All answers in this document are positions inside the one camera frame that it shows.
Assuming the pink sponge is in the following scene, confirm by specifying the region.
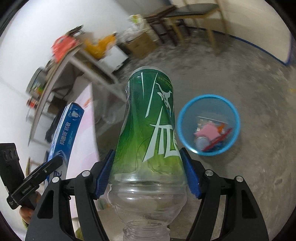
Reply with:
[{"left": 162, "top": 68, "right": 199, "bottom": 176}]
[{"left": 194, "top": 124, "right": 220, "bottom": 139}]

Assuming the red sauce jar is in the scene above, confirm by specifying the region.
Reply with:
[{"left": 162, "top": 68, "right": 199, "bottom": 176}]
[{"left": 27, "top": 97, "right": 40, "bottom": 109}]

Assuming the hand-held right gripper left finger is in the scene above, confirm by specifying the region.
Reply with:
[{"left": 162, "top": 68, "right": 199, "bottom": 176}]
[{"left": 24, "top": 149, "right": 115, "bottom": 241}]

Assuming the pile of clear plastic bags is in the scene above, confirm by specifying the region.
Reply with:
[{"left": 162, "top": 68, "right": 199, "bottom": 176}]
[{"left": 122, "top": 14, "right": 151, "bottom": 40}]

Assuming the black cloth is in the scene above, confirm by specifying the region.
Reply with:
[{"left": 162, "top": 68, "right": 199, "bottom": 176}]
[{"left": 45, "top": 113, "right": 62, "bottom": 142}]

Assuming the green labelled clear plastic bottle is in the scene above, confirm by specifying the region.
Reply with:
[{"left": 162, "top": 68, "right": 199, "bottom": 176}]
[{"left": 107, "top": 66, "right": 188, "bottom": 241}]

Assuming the grey rice cooker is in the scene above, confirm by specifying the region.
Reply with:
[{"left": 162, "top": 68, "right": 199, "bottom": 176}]
[{"left": 26, "top": 67, "right": 47, "bottom": 93}]

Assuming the blue plastic mesh waste basket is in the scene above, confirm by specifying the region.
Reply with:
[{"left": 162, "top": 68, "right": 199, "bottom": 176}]
[{"left": 177, "top": 94, "right": 241, "bottom": 156}]

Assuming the cardboard box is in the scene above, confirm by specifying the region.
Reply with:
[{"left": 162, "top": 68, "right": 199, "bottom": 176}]
[{"left": 125, "top": 31, "right": 158, "bottom": 57}]

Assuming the dark wooden stool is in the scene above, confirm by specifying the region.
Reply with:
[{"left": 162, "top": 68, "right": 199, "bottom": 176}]
[{"left": 144, "top": 5, "right": 185, "bottom": 44}]

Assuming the green and white carton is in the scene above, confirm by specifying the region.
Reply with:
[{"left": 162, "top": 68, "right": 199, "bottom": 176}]
[{"left": 129, "top": 14, "right": 145, "bottom": 27}]

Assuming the wooden armchair with dark seat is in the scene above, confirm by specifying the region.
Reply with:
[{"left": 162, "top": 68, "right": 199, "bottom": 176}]
[{"left": 164, "top": 0, "right": 222, "bottom": 49}]

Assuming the clear plastic box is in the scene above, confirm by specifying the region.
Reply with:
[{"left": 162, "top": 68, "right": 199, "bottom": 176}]
[{"left": 196, "top": 116, "right": 218, "bottom": 130}]

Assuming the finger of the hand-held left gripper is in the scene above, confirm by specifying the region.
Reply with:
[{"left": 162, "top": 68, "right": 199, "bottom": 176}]
[{"left": 23, "top": 156, "right": 64, "bottom": 184}]

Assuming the yellow plastic bag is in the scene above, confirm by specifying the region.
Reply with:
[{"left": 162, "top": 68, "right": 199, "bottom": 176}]
[{"left": 84, "top": 35, "right": 116, "bottom": 59}]

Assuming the red plastic bag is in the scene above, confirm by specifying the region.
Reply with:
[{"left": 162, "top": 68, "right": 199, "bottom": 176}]
[{"left": 51, "top": 35, "right": 77, "bottom": 63}]

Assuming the white low cabinet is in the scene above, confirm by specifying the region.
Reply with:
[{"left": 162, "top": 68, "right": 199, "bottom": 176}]
[{"left": 99, "top": 45, "right": 130, "bottom": 73}]

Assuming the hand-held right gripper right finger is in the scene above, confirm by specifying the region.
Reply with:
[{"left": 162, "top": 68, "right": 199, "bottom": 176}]
[{"left": 179, "top": 147, "right": 270, "bottom": 241}]

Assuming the large white leaning panel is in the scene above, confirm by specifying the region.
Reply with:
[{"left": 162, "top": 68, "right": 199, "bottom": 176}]
[{"left": 217, "top": 0, "right": 292, "bottom": 65}]

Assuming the person's left hand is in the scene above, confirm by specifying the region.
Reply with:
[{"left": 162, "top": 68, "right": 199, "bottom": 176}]
[{"left": 20, "top": 192, "right": 42, "bottom": 224}]

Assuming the blue toothpaste box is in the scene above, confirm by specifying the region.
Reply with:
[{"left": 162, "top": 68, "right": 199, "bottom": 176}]
[{"left": 44, "top": 102, "right": 85, "bottom": 183}]

